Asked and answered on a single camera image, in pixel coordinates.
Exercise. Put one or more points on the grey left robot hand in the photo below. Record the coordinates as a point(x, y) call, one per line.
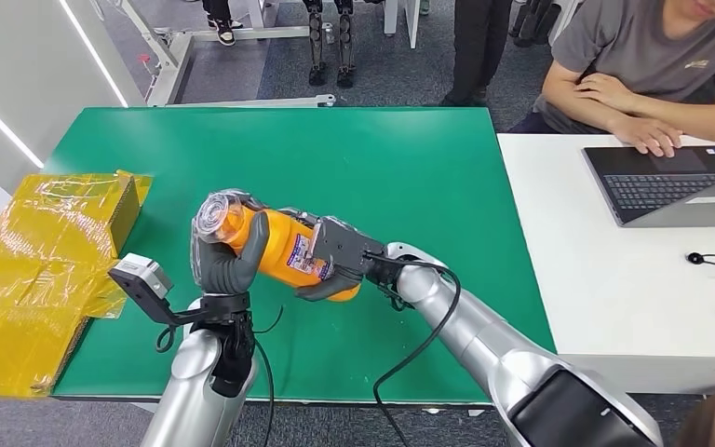
point(225, 271)

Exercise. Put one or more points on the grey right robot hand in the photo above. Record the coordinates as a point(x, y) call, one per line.
point(333, 287)

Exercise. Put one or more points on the orange bottle with clear cap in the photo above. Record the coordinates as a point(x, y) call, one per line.
point(283, 247)

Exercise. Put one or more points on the person's left forearm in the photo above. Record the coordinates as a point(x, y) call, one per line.
point(703, 117)

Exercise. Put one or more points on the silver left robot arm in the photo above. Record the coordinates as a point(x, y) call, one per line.
point(194, 388)

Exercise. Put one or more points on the person's right forearm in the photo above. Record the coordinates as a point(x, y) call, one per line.
point(570, 102)

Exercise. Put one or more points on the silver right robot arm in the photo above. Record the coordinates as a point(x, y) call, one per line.
point(487, 345)

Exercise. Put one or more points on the yellow film-wrapped cardboard box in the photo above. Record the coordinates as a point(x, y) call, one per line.
point(30, 259)

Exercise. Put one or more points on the black humanoid robot leg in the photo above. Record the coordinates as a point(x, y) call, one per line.
point(315, 49)
point(344, 49)

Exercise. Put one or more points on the person's legs with sneakers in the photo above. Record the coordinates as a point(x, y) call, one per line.
point(223, 31)

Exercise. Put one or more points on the white table legs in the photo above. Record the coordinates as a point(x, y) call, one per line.
point(410, 21)

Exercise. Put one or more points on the white desk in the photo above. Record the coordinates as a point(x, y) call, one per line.
point(610, 296)

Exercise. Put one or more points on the standing person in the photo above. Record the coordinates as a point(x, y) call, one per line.
point(474, 43)

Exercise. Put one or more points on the black leaning equipment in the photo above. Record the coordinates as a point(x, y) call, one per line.
point(530, 21)

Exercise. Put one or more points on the person's left hand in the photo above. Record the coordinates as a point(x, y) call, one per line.
point(604, 92)

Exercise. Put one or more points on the person's hand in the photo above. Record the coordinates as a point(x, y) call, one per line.
point(647, 136)
point(604, 92)

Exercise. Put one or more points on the dark grey laptop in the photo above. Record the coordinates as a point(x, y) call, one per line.
point(660, 185)

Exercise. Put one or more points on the person's right hand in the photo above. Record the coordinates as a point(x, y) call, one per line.
point(647, 136)

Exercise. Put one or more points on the seated person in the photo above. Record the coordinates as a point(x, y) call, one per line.
point(641, 43)

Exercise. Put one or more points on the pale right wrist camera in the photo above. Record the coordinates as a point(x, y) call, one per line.
point(345, 247)

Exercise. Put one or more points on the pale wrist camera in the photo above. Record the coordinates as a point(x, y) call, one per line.
point(345, 247)
point(141, 274)

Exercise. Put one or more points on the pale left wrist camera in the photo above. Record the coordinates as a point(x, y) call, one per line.
point(141, 274)

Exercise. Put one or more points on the white metal frame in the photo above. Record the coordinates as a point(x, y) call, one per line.
point(169, 62)

